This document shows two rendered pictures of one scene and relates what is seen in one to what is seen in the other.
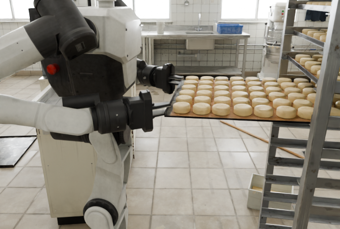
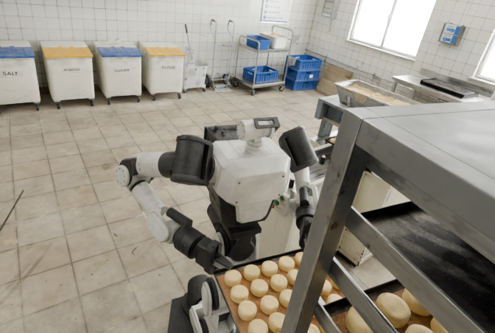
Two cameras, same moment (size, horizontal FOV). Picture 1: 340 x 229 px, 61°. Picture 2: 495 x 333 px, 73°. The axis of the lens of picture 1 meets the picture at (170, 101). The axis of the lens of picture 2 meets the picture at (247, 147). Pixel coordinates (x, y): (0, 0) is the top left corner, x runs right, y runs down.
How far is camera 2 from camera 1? 0.84 m
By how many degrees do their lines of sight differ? 48
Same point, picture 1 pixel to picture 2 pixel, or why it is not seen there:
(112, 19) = (226, 171)
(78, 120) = (160, 232)
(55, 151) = not seen: hidden behind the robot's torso
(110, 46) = (219, 190)
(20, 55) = (151, 172)
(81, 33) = (177, 179)
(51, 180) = not seen: hidden behind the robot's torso
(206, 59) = not seen: outside the picture
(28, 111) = (146, 205)
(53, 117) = (150, 219)
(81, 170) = (272, 243)
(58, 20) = (174, 161)
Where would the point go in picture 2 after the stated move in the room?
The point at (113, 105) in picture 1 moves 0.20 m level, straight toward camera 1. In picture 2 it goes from (187, 236) to (129, 268)
